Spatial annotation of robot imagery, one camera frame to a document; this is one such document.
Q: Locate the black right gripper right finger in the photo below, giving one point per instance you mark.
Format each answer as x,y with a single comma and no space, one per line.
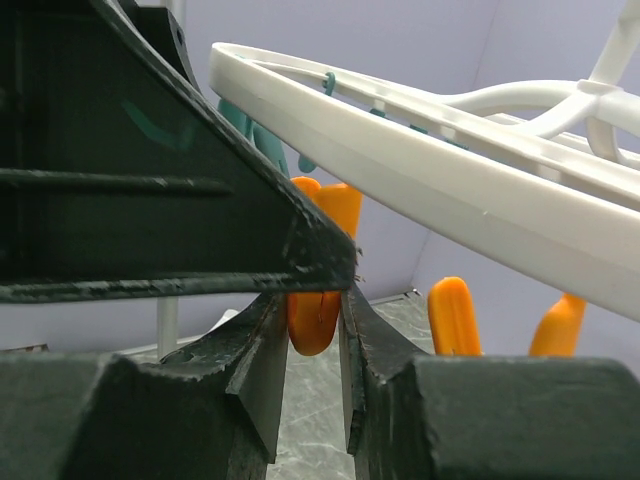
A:
412,415

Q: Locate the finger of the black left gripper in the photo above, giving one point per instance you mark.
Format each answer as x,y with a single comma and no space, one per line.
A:
120,180

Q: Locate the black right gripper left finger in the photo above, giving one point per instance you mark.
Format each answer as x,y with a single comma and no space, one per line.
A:
209,410

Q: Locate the white round clip hanger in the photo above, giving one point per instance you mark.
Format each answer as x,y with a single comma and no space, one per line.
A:
528,174

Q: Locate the white metal drying rack stand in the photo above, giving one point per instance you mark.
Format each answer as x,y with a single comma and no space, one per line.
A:
209,310

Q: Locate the teal clothespin front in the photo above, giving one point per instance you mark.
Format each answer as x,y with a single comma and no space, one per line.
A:
265,141

